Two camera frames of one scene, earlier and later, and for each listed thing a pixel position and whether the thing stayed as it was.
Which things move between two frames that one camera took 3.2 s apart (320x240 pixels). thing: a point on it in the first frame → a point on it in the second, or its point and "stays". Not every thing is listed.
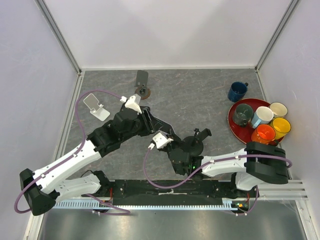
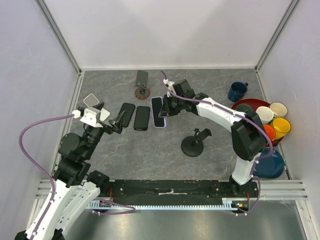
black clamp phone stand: [192, 146] stays
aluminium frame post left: [56, 30] stays
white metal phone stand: [97, 111] stays
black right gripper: [173, 142] → [166, 111]
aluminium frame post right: [291, 6] stays
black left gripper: [152, 125] → [117, 123]
